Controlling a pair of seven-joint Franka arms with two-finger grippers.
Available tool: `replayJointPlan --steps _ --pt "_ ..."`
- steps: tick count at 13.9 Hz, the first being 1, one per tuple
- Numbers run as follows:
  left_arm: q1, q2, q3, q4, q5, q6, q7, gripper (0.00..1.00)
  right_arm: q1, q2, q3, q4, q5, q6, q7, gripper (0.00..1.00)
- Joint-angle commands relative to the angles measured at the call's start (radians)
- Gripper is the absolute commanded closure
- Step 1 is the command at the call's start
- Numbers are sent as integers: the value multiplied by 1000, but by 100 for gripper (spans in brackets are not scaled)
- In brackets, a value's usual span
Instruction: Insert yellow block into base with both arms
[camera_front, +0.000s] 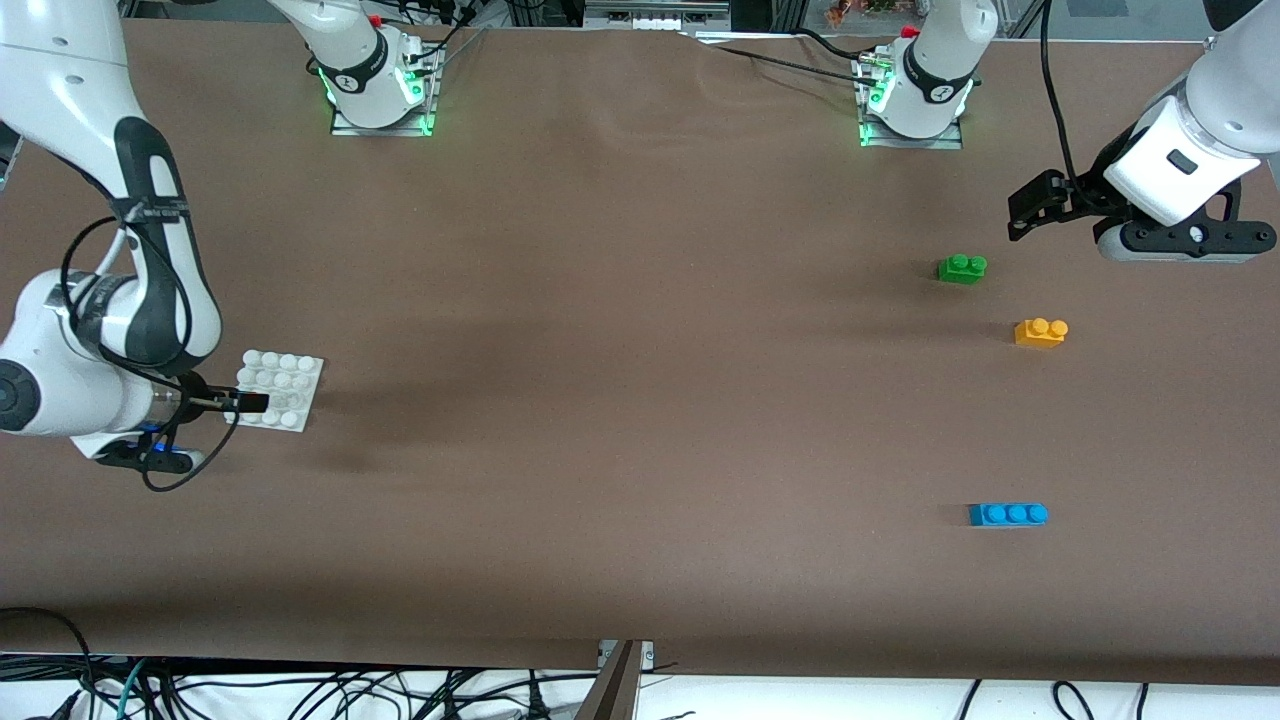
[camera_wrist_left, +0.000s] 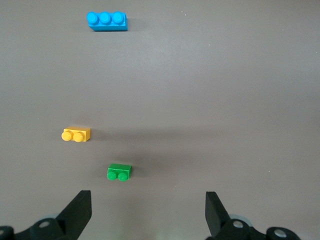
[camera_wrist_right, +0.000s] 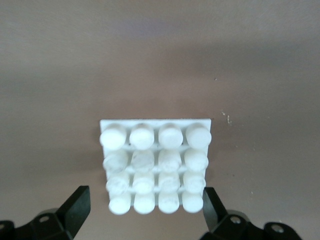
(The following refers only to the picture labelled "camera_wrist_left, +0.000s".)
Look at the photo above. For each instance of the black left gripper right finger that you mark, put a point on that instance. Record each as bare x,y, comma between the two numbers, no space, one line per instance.
216,215

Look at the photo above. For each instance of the green two-stud block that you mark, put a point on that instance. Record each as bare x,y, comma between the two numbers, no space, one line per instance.
123,168

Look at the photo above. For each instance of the blue three-stud block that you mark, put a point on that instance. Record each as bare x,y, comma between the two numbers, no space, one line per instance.
107,26

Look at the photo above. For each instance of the yellow two-stud block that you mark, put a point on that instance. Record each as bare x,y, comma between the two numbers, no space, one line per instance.
83,133

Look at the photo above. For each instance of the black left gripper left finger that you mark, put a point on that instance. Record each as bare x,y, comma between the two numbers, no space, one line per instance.
75,212

